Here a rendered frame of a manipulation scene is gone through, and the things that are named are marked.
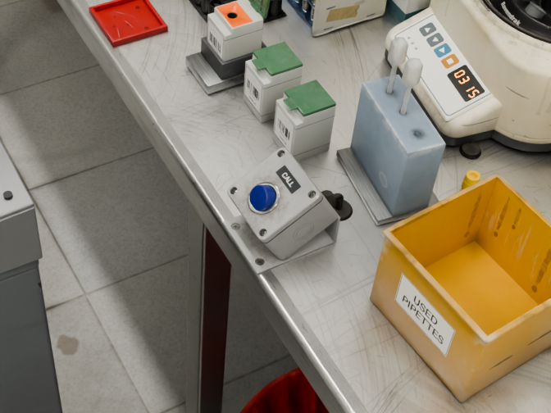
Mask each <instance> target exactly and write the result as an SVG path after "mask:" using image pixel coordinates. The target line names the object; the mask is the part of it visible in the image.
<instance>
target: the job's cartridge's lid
mask: <svg viewBox="0 0 551 413"><path fill-rule="evenodd" d="M270 1H271V0H249V2H250V3H251V4H250V5H251V6H252V7H253V9H254V10H255V11H256V12H257V13H258V12H259V14H260V15H261V16H262V17H263V18H264V19H265V18H266V17H267V13H268V9H269V6H270Z"/></svg>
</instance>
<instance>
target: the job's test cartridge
mask: <svg viewBox="0 0 551 413"><path fill-rule="evenodd" d="M250 4H251V3H250V2H249V0H238V1H234V2H230V3H226V4H224V5H221V6H218V7H215V11H214V13H211V14H208V15H207V41H208V42H209V43H210V44H211V45H212V47H213V48H214V50H215V51H216V52H217V54H218V55H219V56H220V57H221V59H222V60H223V61H228V60H230V59H233V58H236V57H241V56H243V55H246V54H249V53H251V52H253V51H256V50H258V49H261V48H262V30H263V19H262V18H263V17H262V16H261V15H260V14H259V13H257V12H256V11H255V10H254V9H253V7H252V6H251V5H250Z"/></svg>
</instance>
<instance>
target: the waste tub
mask: <svg viewBox="0 0 551 413"><path fill-rule="evenodd" d="M383 234H384V235H385V239H384V242H383V246H382V250H381V254H380V259H379V263H378V266H377V270H376V276H375V279H374V284H373V287H372V290H371V296H370V299H371V301H372V302H373V303H374V304H375V305H376V307H377V308H378V309H379V310H380V311H381V313H382V314H383V315H384V316H385V317H386V318H387V320H388V321H389V322H390V323H391V324H392V325H393V326H394V327H395V328H396V329H397V330H398V332H399V333H400V334H401V335H402V336H403V337H404V339H405V340H406V341H407V342H408V343H409V344H410V346H411V347H412V348H413V349H414V350H415V351H416V353H417V354H418V355H419V356H420V357H421V359H422V360H423V361H424V362H425V363H426V364H427V365H428V366H429V367H430V368H431V369H432V370H433V372H434V373H435V374H436V375H437V376H438V377H439V379H440V380H441V381H442V382H443V383H444V385H445V386H446V387H447V388H448V389H449V390H450V392H451V393H452V394H453V395H454V396H455V397H456V398H457V399H458V400H459V401H460V402H464V401H466V400H467V399H468V398H470V397H472V396H474V395H475V394H477V393H478V392H480V391H481V390H483V389H484V388H487V387H488V386H490V385H491V384H493V383H494V382H496V381H498V380H499V379H501V378H502V377H504V376H505V375H507V374H509V373H511V372H512V371H514V370H515V369H517V368H518V367H520V366H521V365H524V364H525V363H527V362H528V361H530V360H531V359H533V358H534V357H536V356H538V355H539V354H540V353H542V352H544V351H546V350H547V349H549V348H551V223H550V222H549V221H548V220H547V219H546V218H545V217H544V216H543V215H542V214H541V213H540V212H539V211H538V210H537V209H535V208H534V207H533V206H532V205H531V204H530V203H529V202H528V201H527V200H526V199H525V198H524V197H523V196H522V195H521V194H520V193H519V192H518V191H517V190H516V189H515V188H514V187H513V186H512V185H511V184H510V183H509V182H507V181H506V180H505V179H504V178H503V177H502V176H501V175H500V174H499V173H495V174H493V175H491V176H489V177H487V178H485V179H483V180H481V181H479V182H477V183H475V184H473V185H471V186H469V187H467V188H465V189H463V190H461V191H459V192H457V193H455V194H454V195H452V196H450V197H447V198H445V199H444V200H442V201H440V202H437V203H436V204H434V205H432V206H429V207H427V208H426V209H424V210H422V211H419V212H418V213H416V214H415V215H413V216H410V217H408V218H407V219H405V220H402V221H400V222H398V223H397V224H395V225H392V226H390V227H389V228H387V229H384V230H383Z"/></svg>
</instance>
